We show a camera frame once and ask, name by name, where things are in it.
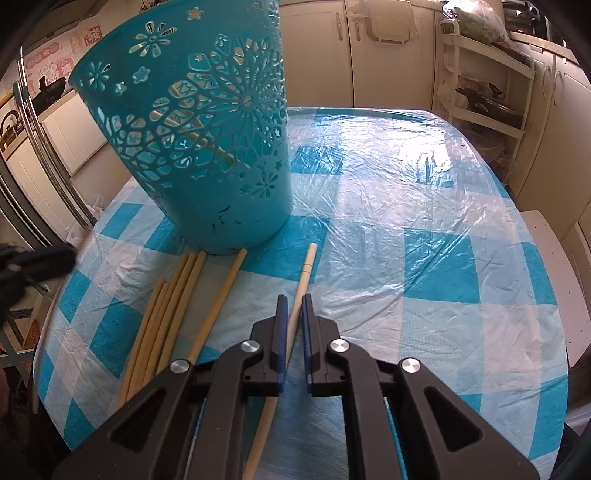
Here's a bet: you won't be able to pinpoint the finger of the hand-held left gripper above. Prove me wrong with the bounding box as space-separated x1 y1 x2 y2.
21 243 77 282

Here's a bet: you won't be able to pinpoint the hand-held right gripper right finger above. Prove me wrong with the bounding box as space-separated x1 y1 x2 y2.
300 293 541 480

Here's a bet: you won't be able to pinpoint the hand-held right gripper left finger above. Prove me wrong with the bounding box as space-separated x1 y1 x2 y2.
51 294 289 480

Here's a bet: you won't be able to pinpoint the wooden chopstick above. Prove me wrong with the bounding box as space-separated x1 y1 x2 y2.
154 250 208 374
118 278 165 408
142 252 199 386
126 281 171 400
241 242 319 480
186 248 249 365
133 255 190 395
203 136 237 166

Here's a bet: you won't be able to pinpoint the teal perforated plastic basket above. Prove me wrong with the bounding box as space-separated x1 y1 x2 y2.
68 0 294 256

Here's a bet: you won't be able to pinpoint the silver refrigerator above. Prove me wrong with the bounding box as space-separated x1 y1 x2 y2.
0 55 100 252

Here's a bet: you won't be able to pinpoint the cream cabinet with drawers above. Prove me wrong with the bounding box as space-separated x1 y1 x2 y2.
39 90 125 178

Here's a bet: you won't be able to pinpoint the blue checkered plastic tablecloth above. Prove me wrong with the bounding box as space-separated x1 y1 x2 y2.
34 106 568 480

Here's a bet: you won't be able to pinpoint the cream cabinet row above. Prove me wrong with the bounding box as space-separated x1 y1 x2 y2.
277 0 446 112

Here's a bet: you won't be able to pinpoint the black pot with lid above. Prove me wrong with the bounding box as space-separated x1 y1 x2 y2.
455 83 525 130

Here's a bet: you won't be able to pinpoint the white hanging folding stool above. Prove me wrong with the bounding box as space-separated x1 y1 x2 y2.
365 0 420 45

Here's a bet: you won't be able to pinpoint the white shelf rack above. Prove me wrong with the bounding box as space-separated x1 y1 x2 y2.
436 21 536 139

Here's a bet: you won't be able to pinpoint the clear plastic bag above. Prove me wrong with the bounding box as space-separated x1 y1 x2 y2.
441 0 509 47

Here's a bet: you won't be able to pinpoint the pink wall stickers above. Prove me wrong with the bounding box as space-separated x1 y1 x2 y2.
25 25 102 88

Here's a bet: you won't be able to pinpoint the cream cabinet with curved handles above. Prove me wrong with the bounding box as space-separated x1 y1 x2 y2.
505 41 591 222

